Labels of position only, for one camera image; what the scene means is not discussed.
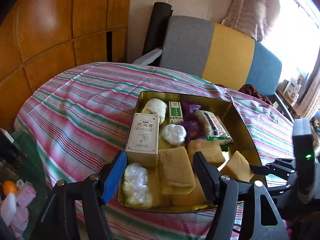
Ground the white plastic ball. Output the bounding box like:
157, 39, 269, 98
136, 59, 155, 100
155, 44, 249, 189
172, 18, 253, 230
122, 163, 152, 209

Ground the cream ointment box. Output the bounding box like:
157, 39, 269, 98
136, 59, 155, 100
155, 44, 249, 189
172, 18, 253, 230
125, 113, 159, 168

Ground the dark striped cracker packet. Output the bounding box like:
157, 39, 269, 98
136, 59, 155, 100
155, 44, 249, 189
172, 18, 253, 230
194, 110, 231, 141

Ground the purple snack packet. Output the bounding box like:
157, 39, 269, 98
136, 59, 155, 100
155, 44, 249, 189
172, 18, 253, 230
181, 102, 201, 121
180, 120, 206, 146

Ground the small white ball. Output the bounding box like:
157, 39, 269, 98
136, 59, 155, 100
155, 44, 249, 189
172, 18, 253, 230
161, 124, 187, 146

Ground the small green essential oil box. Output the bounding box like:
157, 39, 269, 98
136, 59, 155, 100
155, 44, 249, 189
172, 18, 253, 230
169, 101, 183, 124

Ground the white towel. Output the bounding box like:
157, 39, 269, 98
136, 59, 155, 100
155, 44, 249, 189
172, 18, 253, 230
141, 98, 167, 125

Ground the tan sponge cake block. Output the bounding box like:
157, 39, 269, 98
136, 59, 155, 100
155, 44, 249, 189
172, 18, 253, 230
187, 139, 225, 167

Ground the Weidan cracker packet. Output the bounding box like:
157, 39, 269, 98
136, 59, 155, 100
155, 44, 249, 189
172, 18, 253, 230
216, 138, 234, 152

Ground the gold tin box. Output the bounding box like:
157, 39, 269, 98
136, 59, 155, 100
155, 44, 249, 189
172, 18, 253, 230
118, 91, 265, 213

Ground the wooden side desk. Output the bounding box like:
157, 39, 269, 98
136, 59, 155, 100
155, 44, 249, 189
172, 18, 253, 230
275, 88, 305, 120

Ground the striped bed sheet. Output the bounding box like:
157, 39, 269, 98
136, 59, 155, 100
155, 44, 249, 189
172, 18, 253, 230
13, 61, 295, 240

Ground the white product box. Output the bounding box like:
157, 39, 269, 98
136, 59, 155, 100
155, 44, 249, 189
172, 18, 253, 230
284, 78, 301, 102

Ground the dark red cloth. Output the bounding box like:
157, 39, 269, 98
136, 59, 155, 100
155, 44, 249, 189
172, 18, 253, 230
239, 84, 272, 105

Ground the pink plastic bag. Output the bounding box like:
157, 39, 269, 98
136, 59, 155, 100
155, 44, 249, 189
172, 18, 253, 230
10, 179, 36, 239

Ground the orange ball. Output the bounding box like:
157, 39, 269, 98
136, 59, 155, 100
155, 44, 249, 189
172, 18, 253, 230
3, 180, 18, 196

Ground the white bottle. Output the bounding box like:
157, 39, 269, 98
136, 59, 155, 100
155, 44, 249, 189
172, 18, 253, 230
1, 193, 16, 226

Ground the grey yellow blue chair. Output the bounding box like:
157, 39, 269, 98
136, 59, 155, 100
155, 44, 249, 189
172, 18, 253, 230
134, 16, 293, 121

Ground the black rolled mat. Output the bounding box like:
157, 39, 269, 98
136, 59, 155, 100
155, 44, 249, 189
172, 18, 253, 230
142, 2, 173, 55

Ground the pink patterned curtain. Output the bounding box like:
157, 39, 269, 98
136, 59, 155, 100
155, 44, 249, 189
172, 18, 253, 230
222, 0, 280, 42

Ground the wooden wardrobe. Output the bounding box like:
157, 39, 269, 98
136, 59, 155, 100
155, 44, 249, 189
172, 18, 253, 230
1, 0, 130, 132

